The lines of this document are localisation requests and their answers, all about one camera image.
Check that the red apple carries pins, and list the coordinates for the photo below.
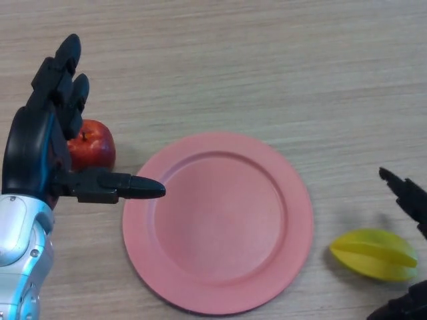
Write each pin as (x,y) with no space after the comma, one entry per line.
(96,150)

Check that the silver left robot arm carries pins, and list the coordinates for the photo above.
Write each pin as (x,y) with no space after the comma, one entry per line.
(20,253)

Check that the pink round plate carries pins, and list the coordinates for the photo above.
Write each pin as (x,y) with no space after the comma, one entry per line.
(220,226)

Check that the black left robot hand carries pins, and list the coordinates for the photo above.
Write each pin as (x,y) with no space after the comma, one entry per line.
(30,150)

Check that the yellow starfruit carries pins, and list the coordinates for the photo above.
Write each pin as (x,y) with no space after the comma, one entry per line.
(377,256)

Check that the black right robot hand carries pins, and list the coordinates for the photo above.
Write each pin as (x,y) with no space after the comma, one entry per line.
(410,200)

